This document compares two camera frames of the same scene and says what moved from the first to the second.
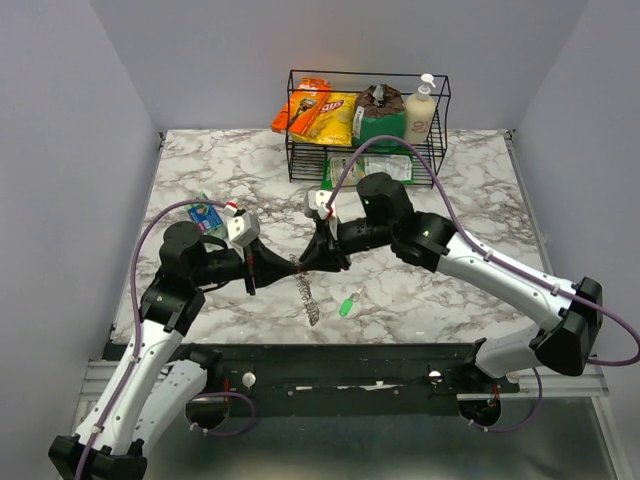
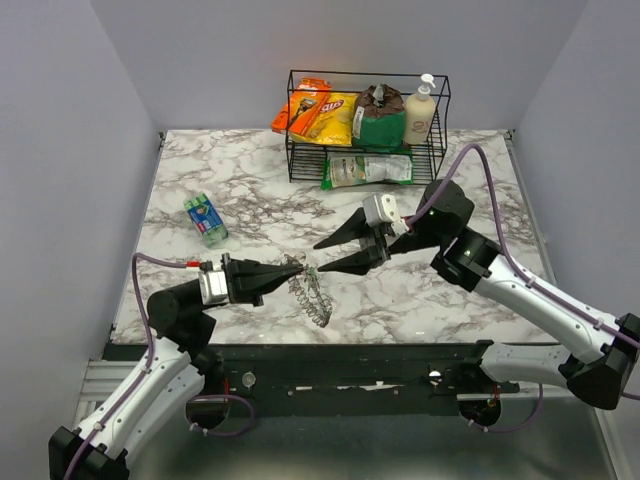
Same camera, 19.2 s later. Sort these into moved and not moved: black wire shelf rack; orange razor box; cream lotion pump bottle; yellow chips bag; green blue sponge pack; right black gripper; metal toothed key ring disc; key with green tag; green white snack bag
Moved: key with green tag; metal toothed key ring disc; right black gripper
Not moved: green blue sponge pack; green white snack bag; black wire shelf rack; orange razor box; yellow chips bag; cream lotion pump bottle
